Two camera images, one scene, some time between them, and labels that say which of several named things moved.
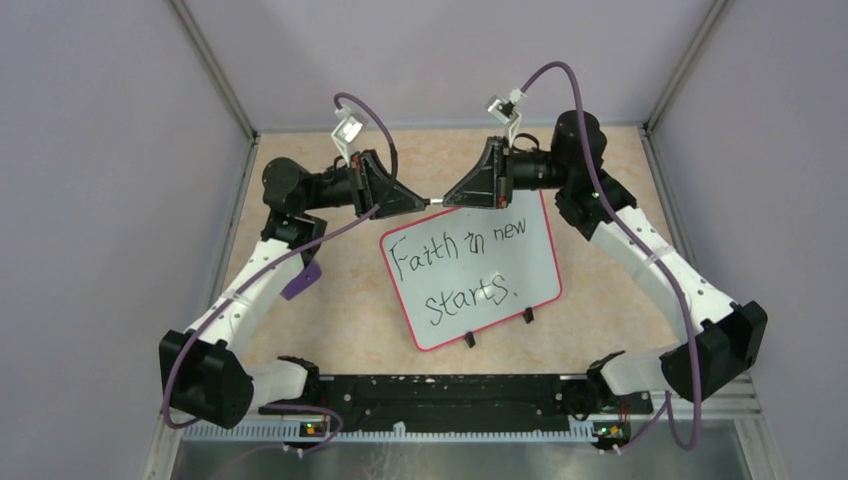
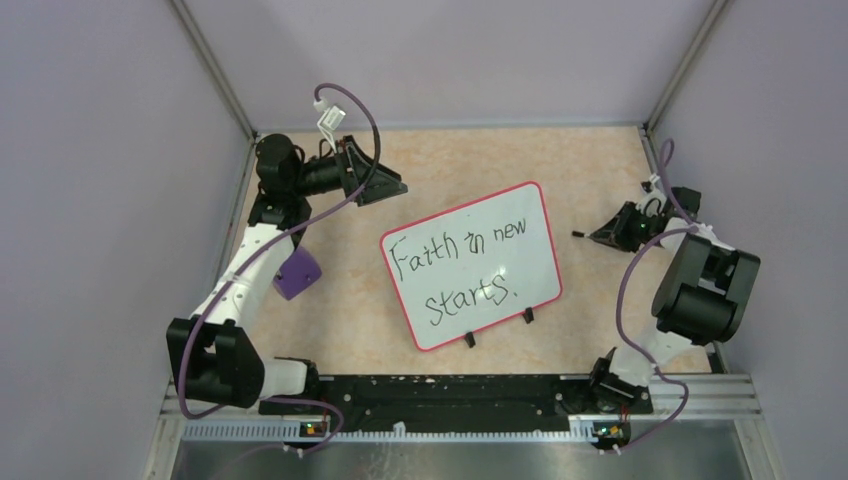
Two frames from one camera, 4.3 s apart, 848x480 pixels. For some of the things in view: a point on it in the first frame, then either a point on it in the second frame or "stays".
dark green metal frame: x=458 y=403 stays
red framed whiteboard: x=467 y=270 stays
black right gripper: x=477 y=189 to x=615 y=232
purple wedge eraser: x=311 y=274 stays
